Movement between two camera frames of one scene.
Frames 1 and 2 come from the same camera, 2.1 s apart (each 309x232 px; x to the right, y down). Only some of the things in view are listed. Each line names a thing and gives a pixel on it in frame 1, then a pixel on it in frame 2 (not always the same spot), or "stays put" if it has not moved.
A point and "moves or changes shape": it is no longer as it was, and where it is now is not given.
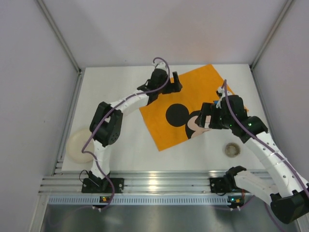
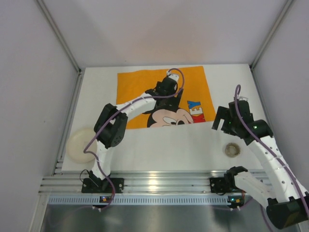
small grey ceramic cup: x=232 y=150 stays put
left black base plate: x=102 y=186 stays put
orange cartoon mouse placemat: x=171 y=117 moves or changes shape
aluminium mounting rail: x=134 y=182 stays put
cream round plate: x=75 y=143 stays put
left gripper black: x=169 y=86 to x=175 y=97
